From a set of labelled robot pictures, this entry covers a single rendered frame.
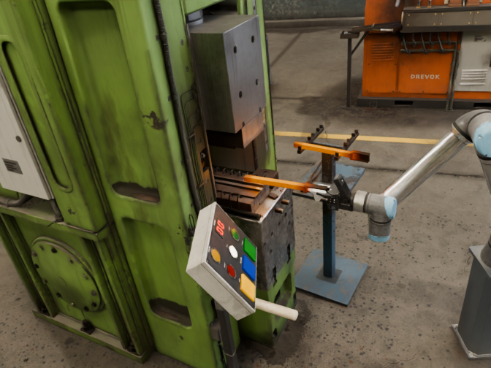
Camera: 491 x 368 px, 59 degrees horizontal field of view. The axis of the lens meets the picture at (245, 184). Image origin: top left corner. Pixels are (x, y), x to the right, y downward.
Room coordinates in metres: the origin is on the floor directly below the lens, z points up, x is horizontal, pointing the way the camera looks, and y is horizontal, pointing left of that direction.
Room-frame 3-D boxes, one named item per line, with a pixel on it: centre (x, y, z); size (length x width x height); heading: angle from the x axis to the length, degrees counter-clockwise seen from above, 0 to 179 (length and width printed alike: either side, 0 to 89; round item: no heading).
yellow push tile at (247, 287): (1.10, 0.04, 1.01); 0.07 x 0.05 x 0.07; 174
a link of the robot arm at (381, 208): (1.46, -0.55, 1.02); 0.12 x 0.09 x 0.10; 58
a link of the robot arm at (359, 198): (1.51, -0.48, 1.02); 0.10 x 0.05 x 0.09; 148
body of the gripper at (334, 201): (1.55, -0.41, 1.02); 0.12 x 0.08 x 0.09; 58
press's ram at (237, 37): (1.88, 0.09, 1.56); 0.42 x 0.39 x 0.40; 59
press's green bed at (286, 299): (1.90, 0.10, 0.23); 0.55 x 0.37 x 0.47; 59
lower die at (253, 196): (1.84, 0.12, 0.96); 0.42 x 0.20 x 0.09; 59
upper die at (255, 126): (1.84, 0.12, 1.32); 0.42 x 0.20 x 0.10; 59
